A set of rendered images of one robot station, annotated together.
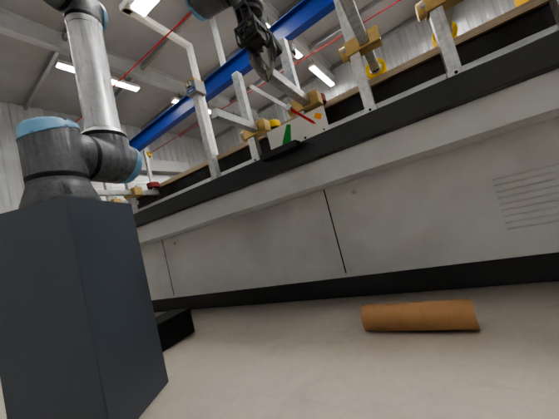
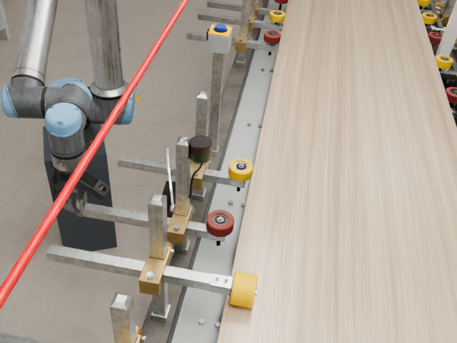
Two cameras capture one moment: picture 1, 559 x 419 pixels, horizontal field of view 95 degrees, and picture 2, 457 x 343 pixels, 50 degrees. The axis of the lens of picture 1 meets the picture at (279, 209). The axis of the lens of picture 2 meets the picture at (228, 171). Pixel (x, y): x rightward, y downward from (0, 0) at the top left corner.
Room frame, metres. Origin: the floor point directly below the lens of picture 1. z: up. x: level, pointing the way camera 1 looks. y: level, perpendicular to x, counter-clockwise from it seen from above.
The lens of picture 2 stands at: (0.70, -1.18, 1.94)
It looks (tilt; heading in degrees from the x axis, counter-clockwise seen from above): 41 degrees down; 66
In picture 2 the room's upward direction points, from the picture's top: 5 degrees clockwise
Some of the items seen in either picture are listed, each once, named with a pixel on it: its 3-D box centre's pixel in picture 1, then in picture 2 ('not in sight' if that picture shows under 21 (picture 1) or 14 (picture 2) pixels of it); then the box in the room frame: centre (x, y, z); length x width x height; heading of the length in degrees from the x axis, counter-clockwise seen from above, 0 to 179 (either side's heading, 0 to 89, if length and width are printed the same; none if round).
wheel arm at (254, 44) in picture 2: (125, 193); (230, 41); (1.56, 0.90, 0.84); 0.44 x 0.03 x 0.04; 150
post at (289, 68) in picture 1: (295, 94); (182, 203); (1.00, -0.18, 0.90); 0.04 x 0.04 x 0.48; 60
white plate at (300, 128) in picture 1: (295, 131); not in sight; (0.99, -0.14, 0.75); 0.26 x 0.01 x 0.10; 60
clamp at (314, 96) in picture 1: (304, 105); (181, 222); (0.99, -0.20, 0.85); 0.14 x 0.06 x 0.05; 60
